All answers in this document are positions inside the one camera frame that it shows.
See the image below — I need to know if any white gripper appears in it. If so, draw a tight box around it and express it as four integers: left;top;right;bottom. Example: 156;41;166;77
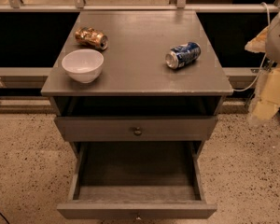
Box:
245;27;280;125

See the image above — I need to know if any blue pepsi can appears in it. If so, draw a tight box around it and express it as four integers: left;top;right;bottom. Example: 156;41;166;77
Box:
165;42;201;69

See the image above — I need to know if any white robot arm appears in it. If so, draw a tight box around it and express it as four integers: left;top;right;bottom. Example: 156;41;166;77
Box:
245;11;280;120

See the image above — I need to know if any grey wooden drawer cabinet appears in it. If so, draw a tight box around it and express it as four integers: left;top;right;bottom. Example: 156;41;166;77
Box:
40;9;234;159

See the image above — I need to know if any round brass drawer knob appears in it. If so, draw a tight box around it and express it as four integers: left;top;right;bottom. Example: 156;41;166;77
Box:
133;127;142;136

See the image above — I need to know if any crushed orange soda can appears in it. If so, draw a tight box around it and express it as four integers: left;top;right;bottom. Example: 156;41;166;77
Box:
75;27;108;50

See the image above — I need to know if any open grey middle drawer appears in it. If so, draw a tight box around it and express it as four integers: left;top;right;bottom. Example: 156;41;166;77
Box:
57;142;217;219

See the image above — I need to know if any closed grey top drawer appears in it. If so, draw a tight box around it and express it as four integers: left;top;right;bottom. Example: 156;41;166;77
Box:
55;116;217;142

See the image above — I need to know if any white ceramic bowl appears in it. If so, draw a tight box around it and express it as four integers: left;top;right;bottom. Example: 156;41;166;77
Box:
62;49;104;83

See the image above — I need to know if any metal railing frame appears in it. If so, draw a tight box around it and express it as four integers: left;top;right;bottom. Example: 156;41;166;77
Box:
0;0;280;91

